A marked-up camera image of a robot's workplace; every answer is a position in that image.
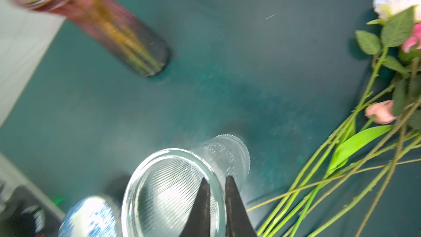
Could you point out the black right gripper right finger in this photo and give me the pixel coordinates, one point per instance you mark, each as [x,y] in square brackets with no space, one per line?
[238,223]

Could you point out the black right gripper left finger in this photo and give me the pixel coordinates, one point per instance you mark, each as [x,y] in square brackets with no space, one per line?
[199,221]

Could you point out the clear ribbed glass vase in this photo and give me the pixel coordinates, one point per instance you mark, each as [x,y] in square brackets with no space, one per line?
[161,192]

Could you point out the dark red glass vase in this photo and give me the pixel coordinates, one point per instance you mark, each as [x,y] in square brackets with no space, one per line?
[114,27]

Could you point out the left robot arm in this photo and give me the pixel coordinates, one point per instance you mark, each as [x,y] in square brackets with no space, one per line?
[23,214]

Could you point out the blue white porcelain bowl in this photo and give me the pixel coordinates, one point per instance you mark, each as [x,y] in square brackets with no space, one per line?
[92,216]

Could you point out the pink tulip stem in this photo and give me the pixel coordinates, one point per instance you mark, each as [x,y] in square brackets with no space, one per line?
[379,118]

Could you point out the small pink rose spray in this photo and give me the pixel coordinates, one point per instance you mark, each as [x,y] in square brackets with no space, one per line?
[388,131]

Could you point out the white peony flower stem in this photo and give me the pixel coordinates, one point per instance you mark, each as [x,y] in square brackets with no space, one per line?
[394,1]

